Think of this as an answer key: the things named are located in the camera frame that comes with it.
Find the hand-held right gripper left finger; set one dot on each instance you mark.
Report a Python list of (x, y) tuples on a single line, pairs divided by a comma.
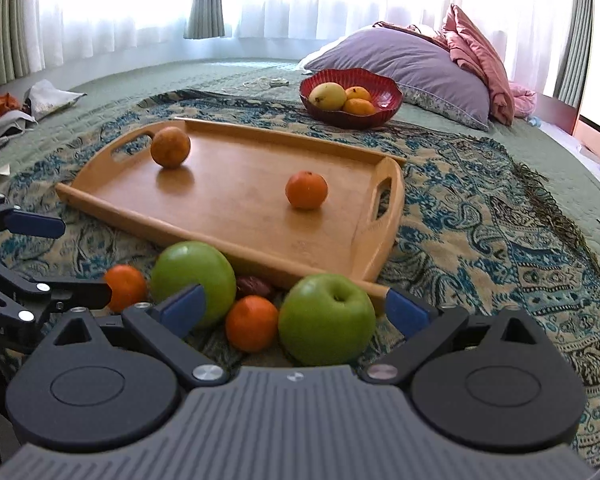
[(182, 307)]

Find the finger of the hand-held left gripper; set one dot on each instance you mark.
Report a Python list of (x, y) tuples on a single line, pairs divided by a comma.
[(75, 295), (35, 225)]

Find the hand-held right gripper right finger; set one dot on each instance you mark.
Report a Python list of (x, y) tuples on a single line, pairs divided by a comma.
[(405, 310)]

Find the green apple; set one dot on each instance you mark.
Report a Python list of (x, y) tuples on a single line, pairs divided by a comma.
[(190, 267), (325, 320)]

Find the tangerine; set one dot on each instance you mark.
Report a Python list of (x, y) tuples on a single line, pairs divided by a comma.
[(306, 190), (251, 324), (126, 287)]

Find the red date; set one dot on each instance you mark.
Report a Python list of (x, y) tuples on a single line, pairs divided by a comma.
[(254, 287)]

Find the wooden serving tray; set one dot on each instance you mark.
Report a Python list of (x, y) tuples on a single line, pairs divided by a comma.
[(230, 200)]

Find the teal paisley blanket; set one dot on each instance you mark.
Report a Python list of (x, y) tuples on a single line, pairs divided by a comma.
[(470, 240)]

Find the grey cloth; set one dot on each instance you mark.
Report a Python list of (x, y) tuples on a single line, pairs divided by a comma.
[(2, 127)]

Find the orange cloth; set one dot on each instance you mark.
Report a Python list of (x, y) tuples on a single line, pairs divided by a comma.
[(0, 102)]

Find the crumpled newspaper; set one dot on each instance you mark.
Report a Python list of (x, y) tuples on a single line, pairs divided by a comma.
[(47, 97)]

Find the brownish orange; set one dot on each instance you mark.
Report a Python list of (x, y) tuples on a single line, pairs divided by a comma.
[(170, 146)]

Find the green quilted bedspread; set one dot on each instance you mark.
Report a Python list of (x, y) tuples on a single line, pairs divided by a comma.
[(130, 77)]

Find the small orange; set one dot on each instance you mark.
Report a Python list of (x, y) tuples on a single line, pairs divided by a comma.
[(359, 107), (358, 94)]

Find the red scalloped bowl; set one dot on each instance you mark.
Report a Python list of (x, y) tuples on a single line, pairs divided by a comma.
[(380, 92)]

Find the white sheer curtain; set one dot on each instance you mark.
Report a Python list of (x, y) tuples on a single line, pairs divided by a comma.
[(130, 5)]

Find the purple pillow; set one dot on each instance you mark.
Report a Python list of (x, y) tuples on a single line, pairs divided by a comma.
[(420, 65)]

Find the pink quilt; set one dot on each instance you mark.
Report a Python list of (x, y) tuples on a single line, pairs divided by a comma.
[(480, 60)]

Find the wooden bed frame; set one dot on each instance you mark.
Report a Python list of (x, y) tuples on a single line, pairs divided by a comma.
[(595, 135)]

